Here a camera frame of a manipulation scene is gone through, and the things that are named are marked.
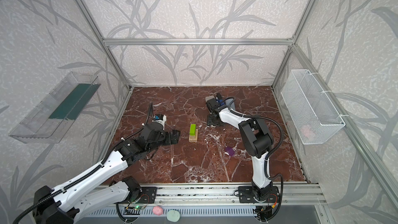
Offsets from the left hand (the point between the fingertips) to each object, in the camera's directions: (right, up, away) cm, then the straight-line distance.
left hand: (176, 128), depth 78 cm
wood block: (+9, -6, +15) cm, 19 cm away
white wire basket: (+59, +8, -16) cm, 62 cm away
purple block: (+29, -14, +9) cm, 33 cm away
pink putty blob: (-6, -34, -10) cm, 36 cm away
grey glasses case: (+17, +16, +34) cm, 41 cm away
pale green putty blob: (+1, -36, -11) cm, 38 cm away
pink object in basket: (+64, 0, -4) cm, 64 cm away
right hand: (+20, +3, +21) cm, 29 cm away
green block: (+8, -2, +9) cm, 12 cm away
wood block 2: (+7, -8, +11) cm, 16 cm away
